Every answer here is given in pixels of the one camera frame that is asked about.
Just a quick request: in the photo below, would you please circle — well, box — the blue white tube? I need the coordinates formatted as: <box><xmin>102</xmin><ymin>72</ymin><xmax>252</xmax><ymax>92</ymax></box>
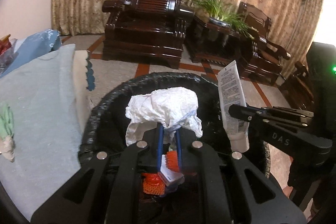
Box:
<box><xmin>217</xmin><ymin>60</ymin><xmax>249</xmax><ymax>153</ymax></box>

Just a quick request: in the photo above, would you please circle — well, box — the orange foam net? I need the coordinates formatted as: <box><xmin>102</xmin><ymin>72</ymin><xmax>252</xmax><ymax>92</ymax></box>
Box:
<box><xmin>141</xmin><ymin>151</ymin><xmax>185</xmax><ymax>196</ymax></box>

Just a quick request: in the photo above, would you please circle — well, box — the white paper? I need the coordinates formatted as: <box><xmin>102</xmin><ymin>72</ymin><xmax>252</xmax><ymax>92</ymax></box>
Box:
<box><xmin>125</xmin><ymin>87</ymin><xmax>203</xmax><ymax>146</ymax></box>

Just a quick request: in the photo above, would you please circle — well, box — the black lined trash bin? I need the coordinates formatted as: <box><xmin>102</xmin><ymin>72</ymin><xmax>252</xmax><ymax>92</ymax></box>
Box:
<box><xmin>78</xmin><ymin>71</ymin><xmax>271</xmax><ymax>224</ymax></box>

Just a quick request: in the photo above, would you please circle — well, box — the dark wooden armchair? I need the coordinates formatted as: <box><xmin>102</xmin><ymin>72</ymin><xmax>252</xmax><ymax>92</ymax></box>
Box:
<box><xmin>102</xmin><ymin>0</ymin><xmax>194</xmax><ymax>69</ymax></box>
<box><xmin>236</xmin><ymin>2</ymin><xmax>291</xmax><ymax>86</ymax></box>

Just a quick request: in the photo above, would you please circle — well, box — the dark wooden side table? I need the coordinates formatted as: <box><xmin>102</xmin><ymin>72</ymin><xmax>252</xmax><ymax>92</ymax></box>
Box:
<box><xmin>185</xmin><ymin>16</ymin><xmax>248</xmax><ymax>66</ymax></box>

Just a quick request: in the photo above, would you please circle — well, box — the green potted plant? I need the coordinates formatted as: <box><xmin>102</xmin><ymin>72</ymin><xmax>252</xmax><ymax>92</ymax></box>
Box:
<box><xmin>183</xmin><ymin>0</ymin><xmax>254</xmax><ymax>40</ymax></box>

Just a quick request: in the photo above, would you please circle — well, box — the light blue table cloth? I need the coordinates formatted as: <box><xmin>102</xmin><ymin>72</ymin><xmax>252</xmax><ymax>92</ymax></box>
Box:
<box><xmin>1</xmin><ymin>44</ymin><xmax>90</xmax><ymax>220</ymax></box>

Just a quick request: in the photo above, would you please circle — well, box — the blue plastic bag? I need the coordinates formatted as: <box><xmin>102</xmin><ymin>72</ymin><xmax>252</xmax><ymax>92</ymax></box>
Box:
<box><xmin>1</xmin><ymin>29</ymin><xmax>62</xmax><ymax>77</ymax></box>

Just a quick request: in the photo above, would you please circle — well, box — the red fruit bag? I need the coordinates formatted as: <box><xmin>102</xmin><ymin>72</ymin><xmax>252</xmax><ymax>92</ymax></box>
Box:
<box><xmin>0</xmin><ymin>34</ymin><xmax>16</xmax><ymax>74</ymax></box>

